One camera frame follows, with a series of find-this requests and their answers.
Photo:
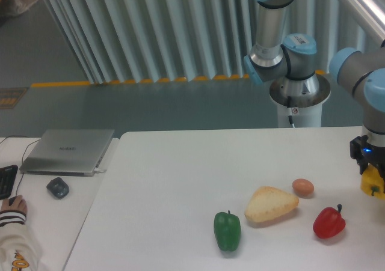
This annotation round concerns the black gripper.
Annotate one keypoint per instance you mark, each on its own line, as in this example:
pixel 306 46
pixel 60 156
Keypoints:
pixel 367 154

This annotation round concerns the yellow bell pepper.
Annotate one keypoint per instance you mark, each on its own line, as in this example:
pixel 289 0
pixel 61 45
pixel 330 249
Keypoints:
pixel 372 183

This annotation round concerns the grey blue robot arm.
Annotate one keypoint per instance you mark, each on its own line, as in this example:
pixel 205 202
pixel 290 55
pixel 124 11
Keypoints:
pixel 288 62

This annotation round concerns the white sleeved forearm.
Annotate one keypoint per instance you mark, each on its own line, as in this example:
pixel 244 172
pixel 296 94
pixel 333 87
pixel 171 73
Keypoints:
pixel 18 251

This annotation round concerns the red bell pepper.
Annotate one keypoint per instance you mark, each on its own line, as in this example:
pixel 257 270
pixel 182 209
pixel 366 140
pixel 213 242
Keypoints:
pixel 329 222

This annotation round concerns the green bell pepper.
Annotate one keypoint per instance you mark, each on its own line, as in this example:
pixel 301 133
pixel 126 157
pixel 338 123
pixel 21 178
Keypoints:
pixel 227 231

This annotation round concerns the person's hand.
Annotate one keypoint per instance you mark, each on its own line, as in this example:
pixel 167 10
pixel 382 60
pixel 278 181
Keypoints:
pixel 18 204

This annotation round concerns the brown egg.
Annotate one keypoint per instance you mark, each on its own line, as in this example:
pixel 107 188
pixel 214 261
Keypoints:
pixel 303 187

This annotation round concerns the triangular bread piece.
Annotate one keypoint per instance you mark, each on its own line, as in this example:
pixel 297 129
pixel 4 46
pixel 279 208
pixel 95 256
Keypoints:
pixel 269 203

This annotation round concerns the white corrugated partition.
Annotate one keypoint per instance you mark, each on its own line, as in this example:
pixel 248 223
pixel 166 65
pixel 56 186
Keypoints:
pixel 157 40

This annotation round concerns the silver closed laptop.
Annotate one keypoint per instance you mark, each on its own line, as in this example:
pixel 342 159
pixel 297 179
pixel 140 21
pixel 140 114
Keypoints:
pixel 68 152

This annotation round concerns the black computer mouse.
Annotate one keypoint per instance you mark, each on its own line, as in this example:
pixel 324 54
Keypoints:
pixel 11 201

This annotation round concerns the black keyboard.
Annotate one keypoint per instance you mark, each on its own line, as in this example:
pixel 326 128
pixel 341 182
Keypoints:
pixel 7 179

